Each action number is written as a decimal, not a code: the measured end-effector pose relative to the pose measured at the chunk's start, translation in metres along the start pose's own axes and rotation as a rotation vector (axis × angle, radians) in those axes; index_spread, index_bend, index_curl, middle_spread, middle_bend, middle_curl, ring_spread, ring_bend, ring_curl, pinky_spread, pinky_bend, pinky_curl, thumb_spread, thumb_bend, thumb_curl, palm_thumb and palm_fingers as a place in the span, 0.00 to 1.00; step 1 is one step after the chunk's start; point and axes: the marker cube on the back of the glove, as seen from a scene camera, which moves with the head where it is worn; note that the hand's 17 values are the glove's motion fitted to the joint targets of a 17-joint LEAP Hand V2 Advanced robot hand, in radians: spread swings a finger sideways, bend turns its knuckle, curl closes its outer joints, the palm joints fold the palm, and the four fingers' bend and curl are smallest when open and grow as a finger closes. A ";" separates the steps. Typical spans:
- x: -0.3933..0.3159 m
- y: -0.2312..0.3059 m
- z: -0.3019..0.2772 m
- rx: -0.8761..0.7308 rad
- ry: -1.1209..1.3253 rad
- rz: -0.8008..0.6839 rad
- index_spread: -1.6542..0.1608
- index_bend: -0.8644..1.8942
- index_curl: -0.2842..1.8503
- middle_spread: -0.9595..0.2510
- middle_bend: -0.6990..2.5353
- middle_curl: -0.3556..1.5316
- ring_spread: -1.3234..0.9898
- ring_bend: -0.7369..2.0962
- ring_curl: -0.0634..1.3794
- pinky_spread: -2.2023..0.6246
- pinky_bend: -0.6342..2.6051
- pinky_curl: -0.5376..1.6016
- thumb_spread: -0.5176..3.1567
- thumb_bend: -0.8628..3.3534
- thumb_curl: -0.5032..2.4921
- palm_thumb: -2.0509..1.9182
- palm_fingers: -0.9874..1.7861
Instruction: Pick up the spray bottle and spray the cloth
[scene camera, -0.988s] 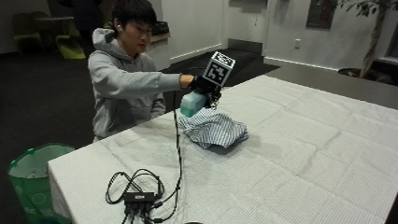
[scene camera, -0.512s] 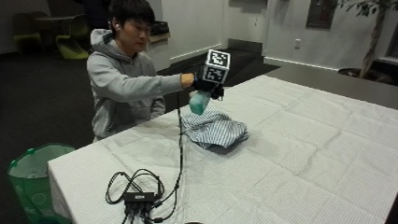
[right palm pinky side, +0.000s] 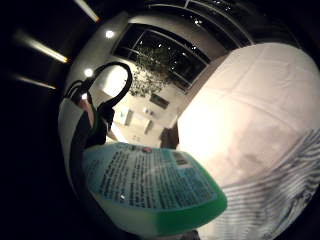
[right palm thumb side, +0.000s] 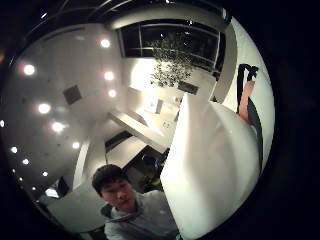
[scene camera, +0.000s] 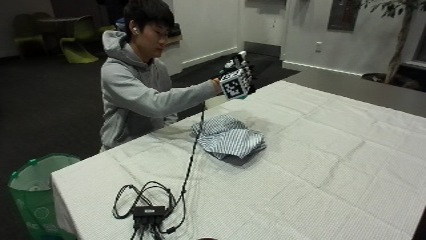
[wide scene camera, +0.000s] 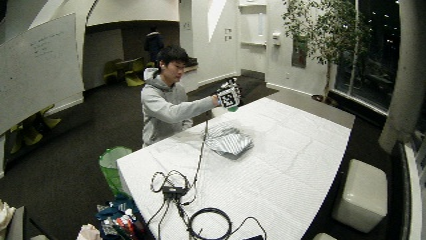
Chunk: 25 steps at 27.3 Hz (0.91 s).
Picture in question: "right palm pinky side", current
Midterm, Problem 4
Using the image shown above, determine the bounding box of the dark wall screen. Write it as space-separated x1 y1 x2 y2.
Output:
149 92 170 110

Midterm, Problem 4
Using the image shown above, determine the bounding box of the large dark window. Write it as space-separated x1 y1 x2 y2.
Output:
112 23 212 92

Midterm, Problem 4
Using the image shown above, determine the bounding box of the long ceiling strip lamp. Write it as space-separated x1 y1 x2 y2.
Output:
73 0 102 24
14 30 70 64
12 74 57 91

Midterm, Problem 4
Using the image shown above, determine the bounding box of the dark chair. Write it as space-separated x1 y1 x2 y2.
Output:
159 127 180 150

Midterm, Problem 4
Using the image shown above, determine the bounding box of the green bottle with blue label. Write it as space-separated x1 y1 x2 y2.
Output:
81 141 229 238

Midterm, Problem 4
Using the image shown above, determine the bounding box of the striped grey white cloth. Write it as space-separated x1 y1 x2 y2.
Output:
199 127 320 240

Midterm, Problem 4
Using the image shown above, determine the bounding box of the leafy indoor tree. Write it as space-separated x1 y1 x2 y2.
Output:
129 45 175 98

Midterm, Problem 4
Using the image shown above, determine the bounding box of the curved upper window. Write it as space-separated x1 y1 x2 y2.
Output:
145 0 252 48

